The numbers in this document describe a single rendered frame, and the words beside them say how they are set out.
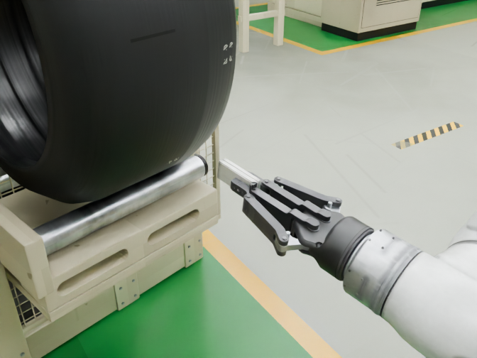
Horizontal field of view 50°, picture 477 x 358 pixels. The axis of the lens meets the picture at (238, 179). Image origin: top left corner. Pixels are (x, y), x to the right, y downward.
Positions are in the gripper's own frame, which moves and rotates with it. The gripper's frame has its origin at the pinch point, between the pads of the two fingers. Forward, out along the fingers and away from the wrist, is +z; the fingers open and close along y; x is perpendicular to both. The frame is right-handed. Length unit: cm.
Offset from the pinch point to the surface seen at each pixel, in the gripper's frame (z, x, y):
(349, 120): 101, 116, -230
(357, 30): 200, 119, -396
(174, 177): 17.7, 11.5, -3.7
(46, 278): 13.1, 14.2, 23.7
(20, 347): 21.6, 36.2, 26.5
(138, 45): 9.7, -18.4, 9.6
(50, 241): 17.3, 11.9, 20.3
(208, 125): 10.3, -2.5, -3.7
